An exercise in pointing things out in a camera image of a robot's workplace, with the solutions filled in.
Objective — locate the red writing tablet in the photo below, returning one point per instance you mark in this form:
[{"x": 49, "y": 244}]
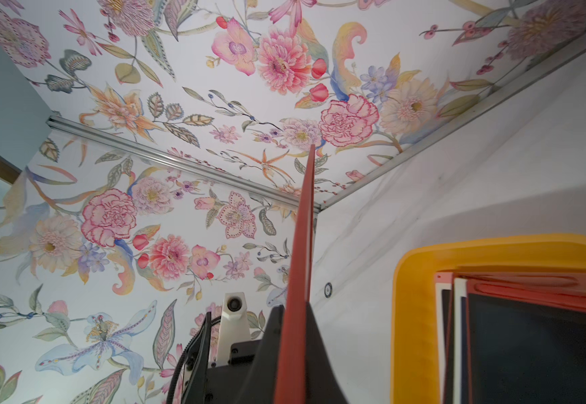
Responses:
[
  {"x": 527, "y": 339},
  {"x": 290, "y": 383}
]

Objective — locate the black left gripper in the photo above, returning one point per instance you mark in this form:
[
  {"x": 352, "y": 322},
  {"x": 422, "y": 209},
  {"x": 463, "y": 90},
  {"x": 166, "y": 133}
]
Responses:
[{"x": 209, "y": 383}]

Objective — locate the pink writing tablet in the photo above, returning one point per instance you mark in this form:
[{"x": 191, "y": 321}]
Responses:
[{"x": 443, "y": 282}]

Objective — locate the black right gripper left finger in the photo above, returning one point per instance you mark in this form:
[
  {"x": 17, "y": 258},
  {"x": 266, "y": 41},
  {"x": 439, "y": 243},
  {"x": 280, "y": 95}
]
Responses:
[{"x": 259, "y": 388}]

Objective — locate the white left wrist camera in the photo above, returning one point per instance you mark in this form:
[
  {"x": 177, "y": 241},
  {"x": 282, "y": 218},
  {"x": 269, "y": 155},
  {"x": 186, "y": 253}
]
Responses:
[{"x": 234, "y": 326}]

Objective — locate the white writing tablet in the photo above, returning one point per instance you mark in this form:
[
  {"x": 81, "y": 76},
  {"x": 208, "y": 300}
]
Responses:
[{"x": 461, "y": 378}]

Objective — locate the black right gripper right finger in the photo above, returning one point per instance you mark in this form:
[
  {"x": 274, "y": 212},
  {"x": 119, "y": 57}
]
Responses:
[{"x": 321, "y": 384}]

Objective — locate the yellow plastic storage box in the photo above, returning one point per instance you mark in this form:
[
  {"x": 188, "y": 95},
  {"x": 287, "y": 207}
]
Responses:
[{"x": 414, "y": 357}]

